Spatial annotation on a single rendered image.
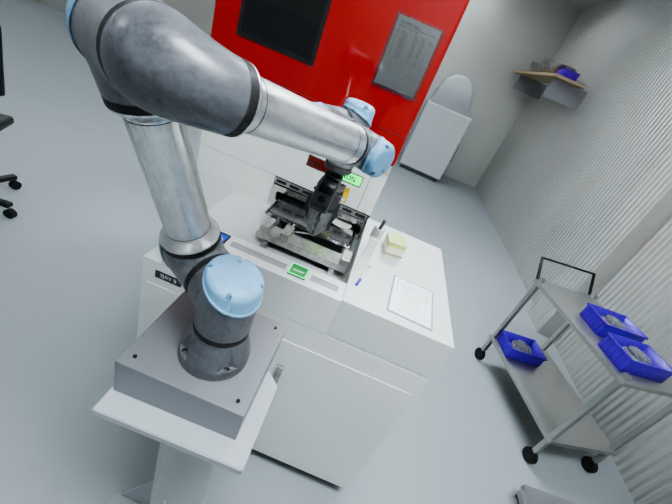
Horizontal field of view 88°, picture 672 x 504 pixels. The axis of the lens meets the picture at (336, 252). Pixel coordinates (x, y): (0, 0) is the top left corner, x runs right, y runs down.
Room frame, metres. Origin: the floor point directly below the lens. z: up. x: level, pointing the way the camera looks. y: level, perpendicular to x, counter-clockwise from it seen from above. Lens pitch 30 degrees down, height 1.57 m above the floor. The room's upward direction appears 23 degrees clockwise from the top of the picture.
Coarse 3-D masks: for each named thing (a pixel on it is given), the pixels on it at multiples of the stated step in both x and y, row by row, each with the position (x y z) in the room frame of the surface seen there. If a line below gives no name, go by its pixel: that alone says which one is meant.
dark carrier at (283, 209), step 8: (288, 200) 1.41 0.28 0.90; (296, 200) 1.44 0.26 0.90; (280, 208) 1.31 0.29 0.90; (288, 208) 1.34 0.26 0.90; (296, 208) 1.37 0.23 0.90; (304, 208) 1.40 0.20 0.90; (288, 216) 1.27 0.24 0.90; (296, 216) 1.30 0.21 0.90; (304, 216) 1.33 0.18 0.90; (304, 224) 1.26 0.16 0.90; (352, 224) 1.44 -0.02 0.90; (328, 232) 1.28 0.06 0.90; (336, 232) 1.31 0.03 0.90; (344, 232) 1.34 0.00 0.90; (352, 232) 1.37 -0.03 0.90; (344, 240) 1.27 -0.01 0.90
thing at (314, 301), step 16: (240, 240) 0.89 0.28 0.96; (256, 256) 0.85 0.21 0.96; (272, 256) 0.88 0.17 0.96; (272, 272) 0.81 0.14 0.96; (272, 288) 0.81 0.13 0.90; (288, 288) 0.81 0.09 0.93; (304, 288) 0.81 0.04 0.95; (320, 288) 0.82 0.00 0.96; (336, 288) 0.86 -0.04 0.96; (272, 304) 0.81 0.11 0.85; (288, 304) 0.81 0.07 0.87; (304, 304) 0.81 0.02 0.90; (320, 304) 0.81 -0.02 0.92; (336, 304) 0.81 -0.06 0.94; (304, 320) 0.81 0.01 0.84; (320, 320) 0.81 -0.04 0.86
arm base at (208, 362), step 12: (192, 324) 0.49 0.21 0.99; (192, 336) 0.47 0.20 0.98; (180, 348) 0.47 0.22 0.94; (192, 348) 0.46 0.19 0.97; (204, 348) 0.46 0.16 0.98; (216, 348) 0.46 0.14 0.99; (228, 348) 0.47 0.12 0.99; (240, 348) 0.50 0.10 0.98; (180, 360) 0.46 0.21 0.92; (192, 360) 0.45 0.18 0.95; (204, 360) 0.45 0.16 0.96; (216, 360) 0.46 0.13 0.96; (228, 360) 0.48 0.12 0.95; (240, 360) 0.49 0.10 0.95; (192, 372) 0.44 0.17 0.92; (204, 372) 0.44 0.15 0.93; (216, 372) 0.45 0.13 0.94; (228, 372) 0.47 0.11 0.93
